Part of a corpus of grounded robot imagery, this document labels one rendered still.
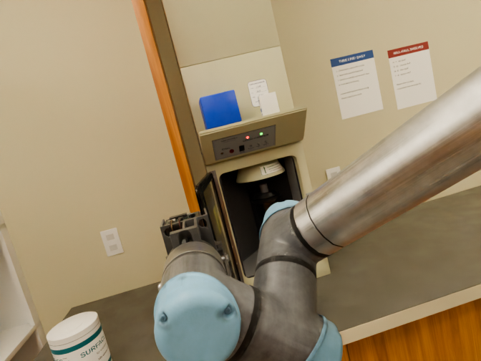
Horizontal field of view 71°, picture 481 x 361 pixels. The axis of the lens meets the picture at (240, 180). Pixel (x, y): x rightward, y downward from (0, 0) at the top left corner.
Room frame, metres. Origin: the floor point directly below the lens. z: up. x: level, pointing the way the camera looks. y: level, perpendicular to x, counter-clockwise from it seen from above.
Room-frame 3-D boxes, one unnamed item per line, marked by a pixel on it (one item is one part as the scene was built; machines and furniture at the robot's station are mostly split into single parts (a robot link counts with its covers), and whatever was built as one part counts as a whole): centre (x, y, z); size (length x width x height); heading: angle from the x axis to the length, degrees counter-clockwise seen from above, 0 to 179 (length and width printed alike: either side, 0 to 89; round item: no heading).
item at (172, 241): (0.47, 0.09, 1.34); 0.12 x 0.08 x 0.09; 7
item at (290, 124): (1.01, -0.07, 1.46); 0.32 x 0.12 x 0.10; 97
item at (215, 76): (1.19, -0.05, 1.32); 0.32 x 0.25 x 0.77; 97
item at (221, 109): (1.00, 0.01, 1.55); 0.10 x 0.10 x 0.09; 7
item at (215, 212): (0.88, 0.09, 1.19); 0.30 x 0.01 x 0.40; 177
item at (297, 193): (1.19, -0.05, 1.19); 0.26 x 0.24 x 0.35; 97
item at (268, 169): (1.17, -0.07, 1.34); 0.18 x 0.18 x 0.05
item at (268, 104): (1.02, -0.14, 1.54); 0.05 x 0.05 x 0.06; 88
